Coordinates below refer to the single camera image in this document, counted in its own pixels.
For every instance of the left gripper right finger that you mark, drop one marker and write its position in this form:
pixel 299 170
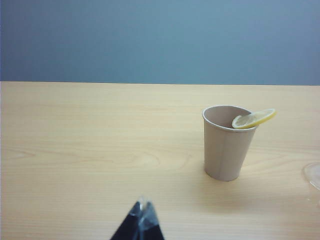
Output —
pixel 152 228

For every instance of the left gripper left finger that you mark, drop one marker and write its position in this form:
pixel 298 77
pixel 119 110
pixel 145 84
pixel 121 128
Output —
pixel 127 227

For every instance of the beige paper cup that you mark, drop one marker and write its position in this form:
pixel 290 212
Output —
pixel 225 155

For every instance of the yellow lemon slice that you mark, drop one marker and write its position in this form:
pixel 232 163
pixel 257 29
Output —
pixel 252 120

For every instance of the tall stemmed wine glass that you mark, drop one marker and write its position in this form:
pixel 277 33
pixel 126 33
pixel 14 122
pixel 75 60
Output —
pixel 313 175

